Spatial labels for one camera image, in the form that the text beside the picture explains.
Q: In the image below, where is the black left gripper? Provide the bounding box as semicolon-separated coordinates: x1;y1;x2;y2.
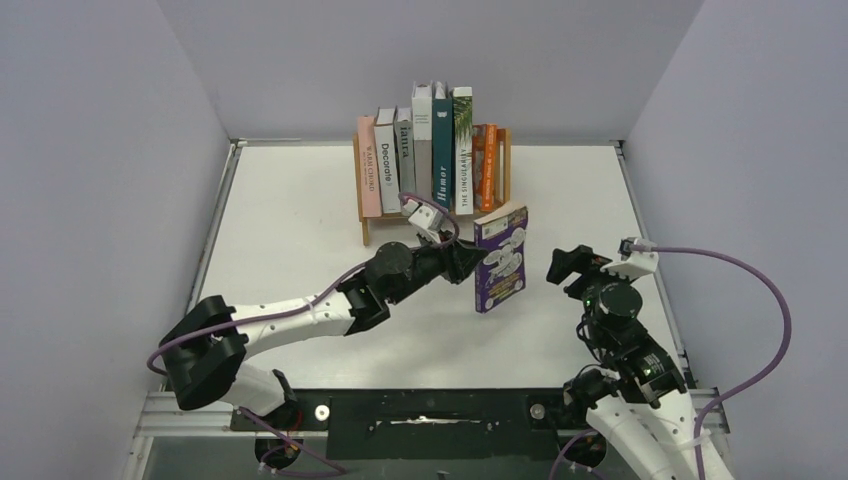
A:
387;229;488;306

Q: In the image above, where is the purple book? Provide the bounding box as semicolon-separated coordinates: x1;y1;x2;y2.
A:
474;201;528;314

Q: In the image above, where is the white booklet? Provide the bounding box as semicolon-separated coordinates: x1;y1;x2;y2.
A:
452;86;474;215

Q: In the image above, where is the pink Warm Chord book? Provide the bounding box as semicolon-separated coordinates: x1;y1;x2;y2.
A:
357;116;382;218

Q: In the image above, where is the orange Treehouse book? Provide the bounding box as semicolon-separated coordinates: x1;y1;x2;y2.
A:
472;124;497;212

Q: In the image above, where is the teal book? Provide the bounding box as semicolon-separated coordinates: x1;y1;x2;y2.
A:
432;81;453;209

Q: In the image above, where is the brown Decorate Furniture book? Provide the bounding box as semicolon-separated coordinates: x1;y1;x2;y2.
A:
374;107;401;214

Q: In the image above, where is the grey magazine-style book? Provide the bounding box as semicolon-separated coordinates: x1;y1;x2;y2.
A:
394;107;417;193

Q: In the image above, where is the large grey white book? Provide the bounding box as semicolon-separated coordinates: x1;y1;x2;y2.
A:
411;82;433;199

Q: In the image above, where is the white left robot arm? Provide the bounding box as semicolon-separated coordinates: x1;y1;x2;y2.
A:
152;240;488;416

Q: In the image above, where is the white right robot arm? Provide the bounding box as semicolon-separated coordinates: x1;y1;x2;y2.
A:
546;238;733;479

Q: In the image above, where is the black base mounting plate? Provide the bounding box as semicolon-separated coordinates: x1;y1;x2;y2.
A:
265;388;608;466

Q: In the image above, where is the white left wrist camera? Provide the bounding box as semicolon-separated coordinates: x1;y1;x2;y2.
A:
402;200;444;244

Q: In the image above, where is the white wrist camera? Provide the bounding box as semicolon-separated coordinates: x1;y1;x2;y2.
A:
600;237;659;281
402;200;444;244

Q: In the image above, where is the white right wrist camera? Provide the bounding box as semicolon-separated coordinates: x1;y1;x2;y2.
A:
600;237;659;281

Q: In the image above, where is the aluminium frame rail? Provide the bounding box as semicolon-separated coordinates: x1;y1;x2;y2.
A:
121;137;253;480

